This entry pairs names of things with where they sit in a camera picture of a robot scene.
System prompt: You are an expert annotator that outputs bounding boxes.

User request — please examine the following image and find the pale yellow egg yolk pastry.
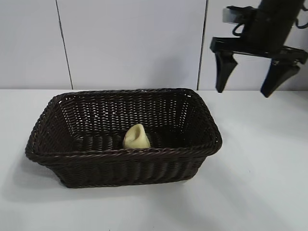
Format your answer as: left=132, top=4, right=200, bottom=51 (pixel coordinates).
left=123, top=124, right=151, bottom=149

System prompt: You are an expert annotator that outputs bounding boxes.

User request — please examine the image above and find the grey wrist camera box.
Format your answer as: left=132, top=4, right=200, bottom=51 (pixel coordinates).
left=222, top=6, right=244, bottom=25

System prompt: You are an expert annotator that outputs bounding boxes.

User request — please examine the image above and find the dark brown wicker basket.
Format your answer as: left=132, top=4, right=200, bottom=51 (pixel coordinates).
left=24, top=88, right=222, bottom=189

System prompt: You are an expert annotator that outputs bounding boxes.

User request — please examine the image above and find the black hooked cable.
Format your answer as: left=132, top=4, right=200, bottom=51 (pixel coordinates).
left=294, top=14, right=308, bottom=27

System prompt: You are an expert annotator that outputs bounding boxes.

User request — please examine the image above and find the black looped camera cable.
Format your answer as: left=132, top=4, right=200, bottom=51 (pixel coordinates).
left=231, top=7, right=256, bottom=37

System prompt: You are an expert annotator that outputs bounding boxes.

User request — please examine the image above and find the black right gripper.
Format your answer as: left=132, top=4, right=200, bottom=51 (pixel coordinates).
left=209, top=0, right=308, bottom=98

